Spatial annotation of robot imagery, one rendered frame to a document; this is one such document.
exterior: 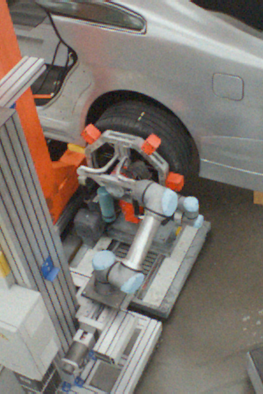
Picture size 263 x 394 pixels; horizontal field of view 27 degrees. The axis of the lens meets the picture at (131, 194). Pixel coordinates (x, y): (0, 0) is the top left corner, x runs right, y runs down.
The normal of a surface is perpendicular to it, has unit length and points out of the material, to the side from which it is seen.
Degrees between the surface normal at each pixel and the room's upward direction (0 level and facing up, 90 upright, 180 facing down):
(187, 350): 0
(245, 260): 0
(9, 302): 0
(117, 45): 81
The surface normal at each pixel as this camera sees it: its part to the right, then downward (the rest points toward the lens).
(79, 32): -0.44, 0.56
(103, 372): -0.11, -0.68
